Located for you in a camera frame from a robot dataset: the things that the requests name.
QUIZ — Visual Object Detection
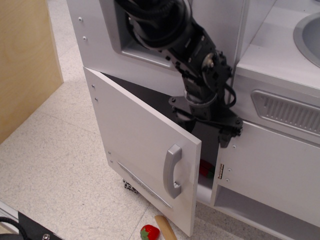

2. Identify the red toy strawberry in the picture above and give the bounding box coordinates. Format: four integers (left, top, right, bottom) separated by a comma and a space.
140, 224, 160, 240

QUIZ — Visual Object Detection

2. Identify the grey round sink basin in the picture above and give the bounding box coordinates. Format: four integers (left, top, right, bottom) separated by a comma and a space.
293, 12, 320, 68

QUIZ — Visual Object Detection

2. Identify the white toy fridge cabinet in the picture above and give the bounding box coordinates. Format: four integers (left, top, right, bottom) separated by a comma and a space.
66, 0, 246, 207

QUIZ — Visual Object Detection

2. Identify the grey vent panel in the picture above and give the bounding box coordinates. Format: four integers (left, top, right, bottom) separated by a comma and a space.
251, 89, 320, 136

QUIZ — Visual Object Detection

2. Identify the plywood board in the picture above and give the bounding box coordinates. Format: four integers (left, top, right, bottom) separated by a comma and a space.
0, 0, 63, 142

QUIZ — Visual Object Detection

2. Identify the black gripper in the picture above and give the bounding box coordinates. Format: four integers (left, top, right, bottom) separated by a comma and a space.
168, 96, 243, 148

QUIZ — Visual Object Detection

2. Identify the white toy kitchen counter unit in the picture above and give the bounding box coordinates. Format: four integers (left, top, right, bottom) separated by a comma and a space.
211, 0, 320, 240

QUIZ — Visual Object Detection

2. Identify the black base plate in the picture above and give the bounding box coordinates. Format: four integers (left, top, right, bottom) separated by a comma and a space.
18, 212, 63, 240

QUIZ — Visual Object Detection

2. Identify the lower brass cupboard hinge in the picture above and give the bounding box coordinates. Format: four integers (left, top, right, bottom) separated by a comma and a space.
217, 163, 224, 179

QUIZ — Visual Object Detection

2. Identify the silver fridge door emblem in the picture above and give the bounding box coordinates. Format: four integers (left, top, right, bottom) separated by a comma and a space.
117, 161, 173, 209

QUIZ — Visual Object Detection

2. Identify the silver fridge door handle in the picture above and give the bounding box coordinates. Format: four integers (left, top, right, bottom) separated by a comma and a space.
163, 144, 182, 199

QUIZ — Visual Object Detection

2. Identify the aluminium extrusion foot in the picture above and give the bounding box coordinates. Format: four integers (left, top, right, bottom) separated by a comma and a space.
122, 179, 139, 194

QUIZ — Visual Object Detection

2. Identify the wooden spatula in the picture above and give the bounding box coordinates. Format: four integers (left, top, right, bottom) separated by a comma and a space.
154, 215, 178, 240

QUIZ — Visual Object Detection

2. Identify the red toy chili pepper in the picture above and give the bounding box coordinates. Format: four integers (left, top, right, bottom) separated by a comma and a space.
199, 159, 216, 179

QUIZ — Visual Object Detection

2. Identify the white fridge door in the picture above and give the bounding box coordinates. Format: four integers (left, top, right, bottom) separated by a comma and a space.
84, 68, 202, 236

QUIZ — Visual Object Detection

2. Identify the black braided cable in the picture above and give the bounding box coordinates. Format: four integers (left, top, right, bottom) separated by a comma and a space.
0, 216, 26, 240

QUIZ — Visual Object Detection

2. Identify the white cupboard door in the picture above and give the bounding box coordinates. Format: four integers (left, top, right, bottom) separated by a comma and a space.
217, 122, 320, 226

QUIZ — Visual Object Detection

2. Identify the aluminium rail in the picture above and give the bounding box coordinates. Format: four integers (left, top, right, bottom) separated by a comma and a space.
0, 201, 19, 234

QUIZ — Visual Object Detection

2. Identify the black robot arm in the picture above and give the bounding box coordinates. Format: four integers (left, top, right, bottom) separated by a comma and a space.
117, 0, 243, 148

